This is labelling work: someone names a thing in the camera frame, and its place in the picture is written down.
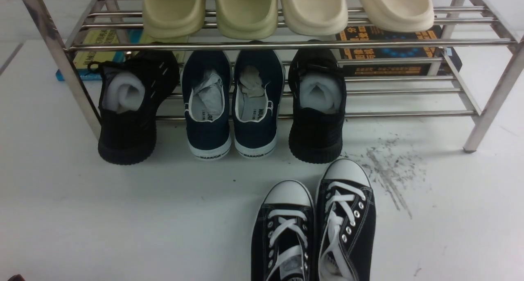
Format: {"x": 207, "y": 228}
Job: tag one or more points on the black canvas sneaker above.
{"x": 282, "y": 246}
{"x": 345, "y": 223}

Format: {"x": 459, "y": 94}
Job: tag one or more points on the stainless steel shoe rack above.
{"x": 468, "y": 23}

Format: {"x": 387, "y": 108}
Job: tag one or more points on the navy canvas shoe right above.
{"x": 259, "y": 79}

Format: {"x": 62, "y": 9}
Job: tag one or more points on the navy canvas shoe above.
{"x": 259, "y": 79}
{"x": 205, "y": 82}

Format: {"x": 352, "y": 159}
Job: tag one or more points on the black mesh sneaker right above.
{"x": 319, "y": 95}

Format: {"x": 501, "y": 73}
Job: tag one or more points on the black mesh sneaker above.
{"x": 131, "y": 93}
{"x": 319, "y": 95}

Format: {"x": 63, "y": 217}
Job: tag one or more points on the navy canvas shoe left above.
{"x": 205, "y": 82}

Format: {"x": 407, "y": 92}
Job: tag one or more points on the olive green slipper right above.
{"x": 247, "y": 19}

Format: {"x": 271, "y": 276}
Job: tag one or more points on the olive green slipper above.
{"x": 163, "y": 19}
{"x": 247, "y": 19}

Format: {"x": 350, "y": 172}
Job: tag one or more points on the black and orange book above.
{"x": 389, "y": 53}

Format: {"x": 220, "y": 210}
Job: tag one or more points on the cream slipper left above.
{"x": 315, "y": 17}

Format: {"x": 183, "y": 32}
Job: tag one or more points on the cream slipper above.
{"x": 315, "y": 17}
{"x": 400, "y": 15}

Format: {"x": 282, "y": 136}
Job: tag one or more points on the black mesh sneaker left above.
{"x": 131, "y": 93}

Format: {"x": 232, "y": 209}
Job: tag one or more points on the olive green slipper left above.
{"x": 163, "y": 19}

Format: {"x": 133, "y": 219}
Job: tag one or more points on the cream slipper right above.
{"x": 400, "y": 15}

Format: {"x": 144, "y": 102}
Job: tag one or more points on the dark object at corner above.
{"x": 16, "y": 278}

